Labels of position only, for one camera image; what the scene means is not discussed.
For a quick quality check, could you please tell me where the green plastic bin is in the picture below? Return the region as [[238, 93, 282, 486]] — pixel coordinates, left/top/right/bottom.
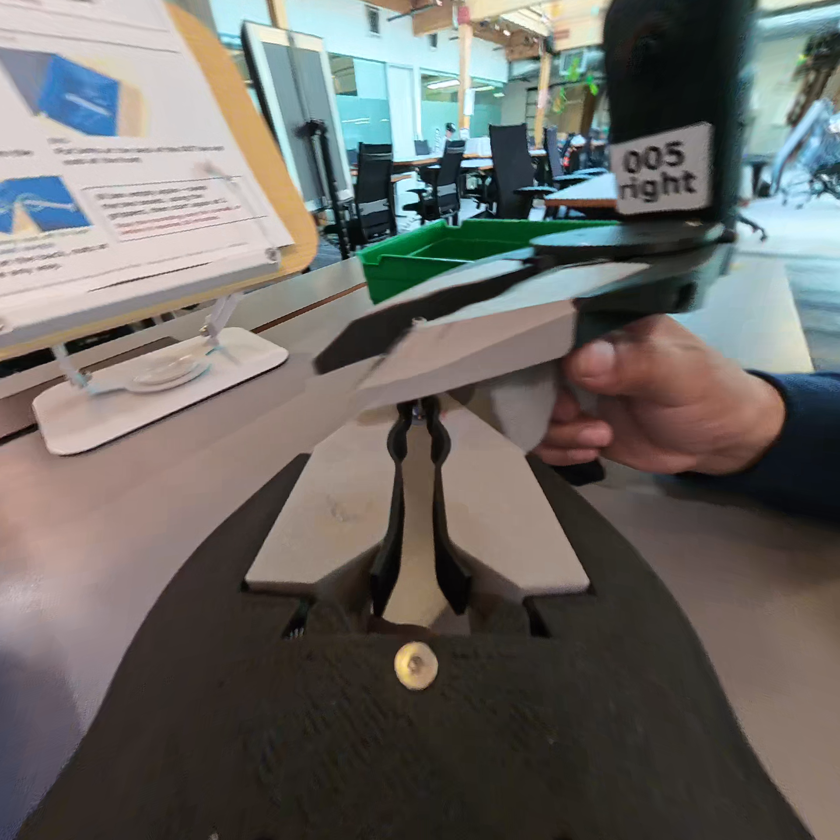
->
[[357, 218, 621, 305]]

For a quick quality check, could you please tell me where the green hanging plant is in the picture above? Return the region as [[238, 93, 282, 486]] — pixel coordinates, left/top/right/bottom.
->
[[554, 58, 601, 102]]

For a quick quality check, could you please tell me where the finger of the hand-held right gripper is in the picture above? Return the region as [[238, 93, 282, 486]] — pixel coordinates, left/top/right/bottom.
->
[[314, 252, 560, 376], [354, 261, 651, 414]]

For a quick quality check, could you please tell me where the grey panel on stand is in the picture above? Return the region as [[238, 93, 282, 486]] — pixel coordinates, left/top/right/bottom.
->
[[241, 20, 353, 211]]

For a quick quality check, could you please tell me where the black tripod stand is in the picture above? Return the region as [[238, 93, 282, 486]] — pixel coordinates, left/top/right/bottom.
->
[[297, 119, 358, 258]]

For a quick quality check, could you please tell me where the wooden board document stand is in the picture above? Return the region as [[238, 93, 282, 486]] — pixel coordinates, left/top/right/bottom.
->
[[0, 0, 320, 456]]

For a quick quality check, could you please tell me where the printed instruction sheet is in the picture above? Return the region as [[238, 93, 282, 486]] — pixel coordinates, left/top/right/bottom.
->
[[0, 0, 295, 298]]

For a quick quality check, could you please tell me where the group of black office chairs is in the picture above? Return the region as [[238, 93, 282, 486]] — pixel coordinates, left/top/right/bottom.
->
[[341, 121, 611, 245]]

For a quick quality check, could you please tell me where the silver metal bolt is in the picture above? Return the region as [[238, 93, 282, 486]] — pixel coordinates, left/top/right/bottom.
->
[[408, 316, 437, 424]]

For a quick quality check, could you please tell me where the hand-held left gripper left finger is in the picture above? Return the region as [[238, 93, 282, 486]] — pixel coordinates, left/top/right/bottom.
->
[[245, 402, 416, 618]]

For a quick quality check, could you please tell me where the wooden top office desk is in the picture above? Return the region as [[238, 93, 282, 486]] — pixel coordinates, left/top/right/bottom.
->
[[543, 172, 621, 212]]

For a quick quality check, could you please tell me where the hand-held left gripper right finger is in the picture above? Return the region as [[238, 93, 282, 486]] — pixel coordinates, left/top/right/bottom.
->
[[423, 397, 590, 614]]

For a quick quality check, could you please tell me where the person's right hand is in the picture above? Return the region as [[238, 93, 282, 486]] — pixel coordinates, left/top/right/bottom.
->
[[533, 317, 787, 478]]

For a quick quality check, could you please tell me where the white mesh office chair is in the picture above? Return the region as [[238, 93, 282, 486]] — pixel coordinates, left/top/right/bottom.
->
[[771, 98, 840, 201]]

